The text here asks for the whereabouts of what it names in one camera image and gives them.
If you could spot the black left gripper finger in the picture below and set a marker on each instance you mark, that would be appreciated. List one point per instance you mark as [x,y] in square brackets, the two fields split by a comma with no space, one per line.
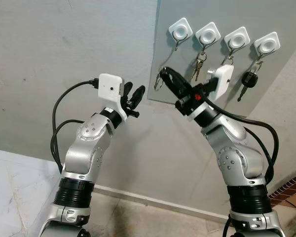
[138,95]
[127,90]

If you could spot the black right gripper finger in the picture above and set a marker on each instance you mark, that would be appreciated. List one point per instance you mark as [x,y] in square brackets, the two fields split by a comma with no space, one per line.
[170,85]
[176,77]

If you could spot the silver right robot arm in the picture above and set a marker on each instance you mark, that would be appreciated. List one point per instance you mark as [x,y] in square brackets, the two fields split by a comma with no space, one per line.
[237,158]

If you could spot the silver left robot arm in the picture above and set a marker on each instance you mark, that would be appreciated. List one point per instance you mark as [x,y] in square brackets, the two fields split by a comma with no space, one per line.
[86,148]

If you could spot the silver key bunch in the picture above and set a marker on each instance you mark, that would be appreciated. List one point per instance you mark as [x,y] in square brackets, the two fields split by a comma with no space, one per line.
[200,64]
[228,61]

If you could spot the black car key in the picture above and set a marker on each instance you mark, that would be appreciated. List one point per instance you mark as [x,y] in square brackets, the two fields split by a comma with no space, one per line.
[248,79]

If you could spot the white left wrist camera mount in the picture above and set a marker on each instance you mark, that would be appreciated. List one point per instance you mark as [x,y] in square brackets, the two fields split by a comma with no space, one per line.
[110,86]

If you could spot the white square wall hook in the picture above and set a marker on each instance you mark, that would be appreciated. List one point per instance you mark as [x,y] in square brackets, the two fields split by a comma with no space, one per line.
[267,45]
[207,34]
[236,39]
[180,30]

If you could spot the grey wall board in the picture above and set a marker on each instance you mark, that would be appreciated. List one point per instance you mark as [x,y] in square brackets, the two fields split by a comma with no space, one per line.
[281,15]

